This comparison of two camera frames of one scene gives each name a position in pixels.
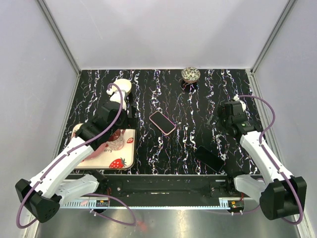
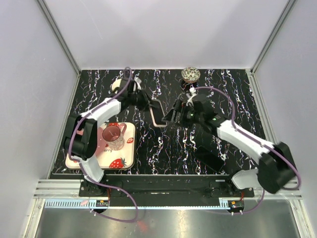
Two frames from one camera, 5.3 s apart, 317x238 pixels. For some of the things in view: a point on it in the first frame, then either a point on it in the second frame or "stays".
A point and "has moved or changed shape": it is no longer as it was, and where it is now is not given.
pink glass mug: [116, 140] stays
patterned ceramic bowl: [190, 75] stays
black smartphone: [208, 158] stays
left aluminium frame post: [59, 36] stays
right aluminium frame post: [285, 12] stays
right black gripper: [220, 118] → [171, 116]
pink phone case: [162, 122] has moved or changed shape
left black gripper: [126, 114] → [146, 102]
